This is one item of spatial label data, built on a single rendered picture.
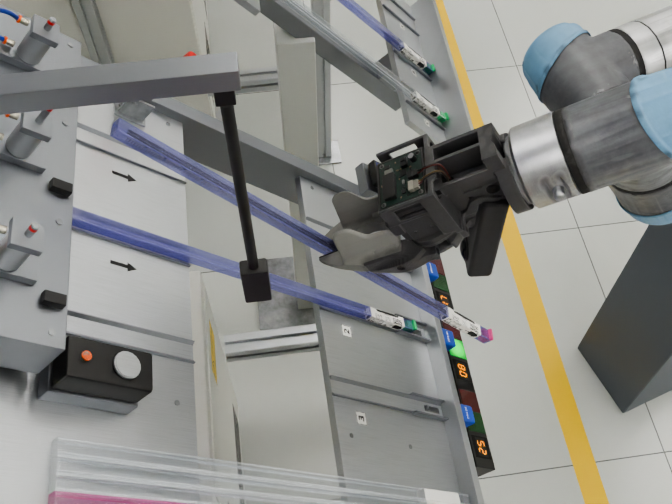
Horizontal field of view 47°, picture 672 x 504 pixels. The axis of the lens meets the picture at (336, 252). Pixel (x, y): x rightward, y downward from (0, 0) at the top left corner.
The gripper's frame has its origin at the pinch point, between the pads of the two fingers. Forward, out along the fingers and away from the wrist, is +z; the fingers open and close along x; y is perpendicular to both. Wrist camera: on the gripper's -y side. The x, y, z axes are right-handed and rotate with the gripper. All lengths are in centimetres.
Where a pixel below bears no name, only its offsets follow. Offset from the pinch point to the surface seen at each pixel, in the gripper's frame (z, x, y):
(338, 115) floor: 49, -115, -83
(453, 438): 2.0, 8.7, -31.0
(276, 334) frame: 44, -28, -51
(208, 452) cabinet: 34.6, 6.3, -23.6
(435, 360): 3.0, -1.8, -30.0
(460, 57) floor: 16, -139, -102
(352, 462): 7.2, 15.6, -15.0
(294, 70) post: 16, -49, -14
